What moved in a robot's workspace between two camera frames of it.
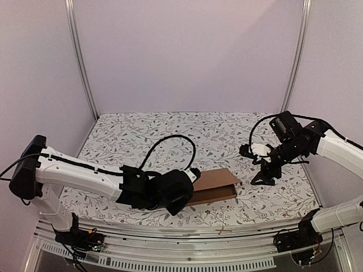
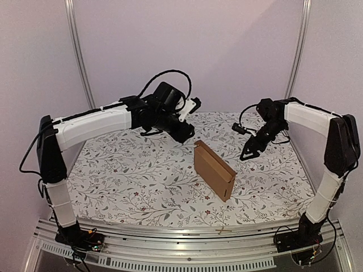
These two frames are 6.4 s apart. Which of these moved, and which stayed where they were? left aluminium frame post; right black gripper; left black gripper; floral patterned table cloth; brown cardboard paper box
Moved: left black gripper; brown cardboard paper box; right black gripper
Stayed: left aluminium frame post; floral patterned table cloth
